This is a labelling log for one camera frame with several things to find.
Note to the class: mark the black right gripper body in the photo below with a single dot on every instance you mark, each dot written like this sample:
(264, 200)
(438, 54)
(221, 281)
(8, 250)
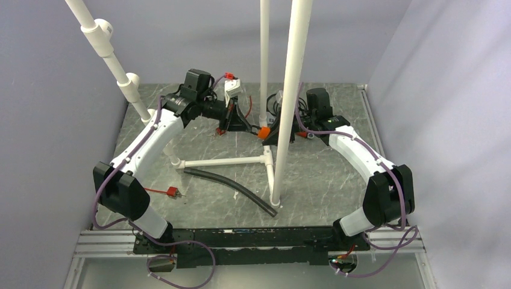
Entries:
(307, 118)

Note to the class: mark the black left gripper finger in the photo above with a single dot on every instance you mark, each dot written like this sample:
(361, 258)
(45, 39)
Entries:
(238, 122)
(225, 121)

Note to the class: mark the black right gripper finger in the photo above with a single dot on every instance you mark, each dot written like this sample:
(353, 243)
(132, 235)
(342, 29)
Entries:
(272, 139)
(295, 128)

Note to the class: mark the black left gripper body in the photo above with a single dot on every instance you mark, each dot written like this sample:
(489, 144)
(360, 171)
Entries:
(234, 101)

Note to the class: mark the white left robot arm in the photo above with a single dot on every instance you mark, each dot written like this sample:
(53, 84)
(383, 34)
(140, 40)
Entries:
(117, 182)

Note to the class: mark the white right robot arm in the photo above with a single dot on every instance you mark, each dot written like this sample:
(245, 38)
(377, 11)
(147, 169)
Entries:
(389, 194)

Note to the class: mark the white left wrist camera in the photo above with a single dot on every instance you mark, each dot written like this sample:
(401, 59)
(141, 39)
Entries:
(232, 88)

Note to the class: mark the short red wire connector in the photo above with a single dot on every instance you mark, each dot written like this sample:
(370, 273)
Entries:
(171, 192)

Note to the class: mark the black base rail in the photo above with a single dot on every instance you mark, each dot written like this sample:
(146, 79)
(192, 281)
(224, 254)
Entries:
(313, 245)

